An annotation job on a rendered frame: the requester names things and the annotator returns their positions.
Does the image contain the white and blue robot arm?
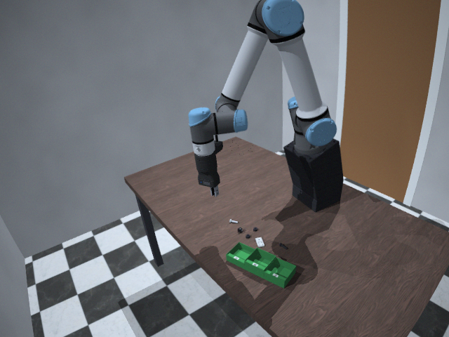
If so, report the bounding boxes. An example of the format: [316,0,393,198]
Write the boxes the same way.
[189,0,337,154]

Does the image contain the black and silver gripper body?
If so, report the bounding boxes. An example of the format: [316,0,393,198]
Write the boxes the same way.
[193,135,223,187]

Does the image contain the green divided tray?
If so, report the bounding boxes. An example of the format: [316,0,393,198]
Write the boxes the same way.
[226,242,296,288]

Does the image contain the white domino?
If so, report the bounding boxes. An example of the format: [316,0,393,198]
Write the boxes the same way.
[255,237,264,248]

